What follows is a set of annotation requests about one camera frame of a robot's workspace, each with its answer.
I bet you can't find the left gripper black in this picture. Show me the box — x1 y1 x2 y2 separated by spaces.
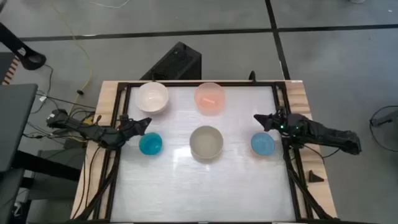
119 114 153 139

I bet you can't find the dark grey desk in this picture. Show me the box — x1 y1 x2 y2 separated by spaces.
0 83 39 173

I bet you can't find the pink bowl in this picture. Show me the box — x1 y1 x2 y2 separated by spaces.
193 82 226 116

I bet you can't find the blue speckled bowl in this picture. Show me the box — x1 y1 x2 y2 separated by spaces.
250 132 276 156

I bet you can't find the black support beam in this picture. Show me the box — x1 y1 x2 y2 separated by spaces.
12 150 82 182

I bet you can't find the black metal table frame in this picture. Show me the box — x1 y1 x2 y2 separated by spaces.
92 80 336 223

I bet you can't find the grey bowl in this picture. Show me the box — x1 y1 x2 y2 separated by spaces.
189 125 224 160

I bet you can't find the black computer tower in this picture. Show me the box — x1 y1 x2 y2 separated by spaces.
139 41 202 81

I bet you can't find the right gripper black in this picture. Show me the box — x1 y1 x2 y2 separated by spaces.
252 106 301 138

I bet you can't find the grey stand leg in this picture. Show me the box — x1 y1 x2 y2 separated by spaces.
371 109 398 128

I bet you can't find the black stand leg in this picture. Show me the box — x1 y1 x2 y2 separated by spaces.
0 21 47 71

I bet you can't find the yellow cable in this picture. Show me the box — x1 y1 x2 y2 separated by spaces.
49 0 93 116

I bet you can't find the white glossy work sheet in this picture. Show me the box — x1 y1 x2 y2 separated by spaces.
110 86 296 222

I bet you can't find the orange black striped panel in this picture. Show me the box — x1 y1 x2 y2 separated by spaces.
2 57 20 85

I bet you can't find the black cable loop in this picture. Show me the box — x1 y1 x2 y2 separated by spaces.
369 105 398 153

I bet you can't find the teal bowl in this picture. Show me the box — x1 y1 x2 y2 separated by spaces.
138 132 163 156

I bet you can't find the black wedge block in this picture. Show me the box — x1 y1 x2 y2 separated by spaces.
308 169 325 184

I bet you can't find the white cable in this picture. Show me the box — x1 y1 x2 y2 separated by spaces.
89 0 131 9

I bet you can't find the black cable bundle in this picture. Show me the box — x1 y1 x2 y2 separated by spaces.
73 146 121 220
285 146 330 220

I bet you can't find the white bowl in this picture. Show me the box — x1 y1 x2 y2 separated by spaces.
135 81 170 114

